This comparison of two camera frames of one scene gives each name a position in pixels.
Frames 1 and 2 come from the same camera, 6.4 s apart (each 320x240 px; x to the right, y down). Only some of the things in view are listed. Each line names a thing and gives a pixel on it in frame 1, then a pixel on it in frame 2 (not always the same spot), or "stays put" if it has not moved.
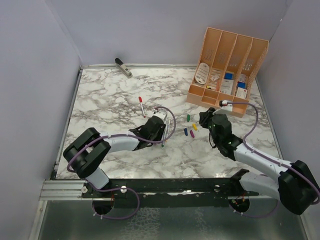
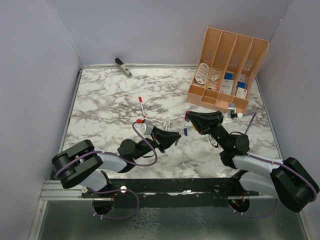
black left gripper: (160, 134) → (165, 139)
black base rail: (172, 193) stays put
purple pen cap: (192, 133) → (186, 113)
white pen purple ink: (167, 129) → (177, 140)
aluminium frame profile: (62, 190) stays put
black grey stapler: (123, 68) stays put
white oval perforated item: (201, 75) stays put
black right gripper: (205, 116) → (202, 121)
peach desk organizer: (226, 70) stays put
